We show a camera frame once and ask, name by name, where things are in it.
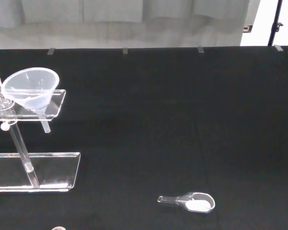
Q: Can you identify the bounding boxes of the clear funnel stand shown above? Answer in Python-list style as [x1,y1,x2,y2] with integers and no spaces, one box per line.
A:
[0,51,81,194]

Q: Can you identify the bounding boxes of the black cloth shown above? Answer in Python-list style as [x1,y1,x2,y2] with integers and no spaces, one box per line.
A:
[0,45,288,230]

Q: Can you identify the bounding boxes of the black tripod pole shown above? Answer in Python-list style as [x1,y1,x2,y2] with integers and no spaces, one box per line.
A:
[267,0,284,46]

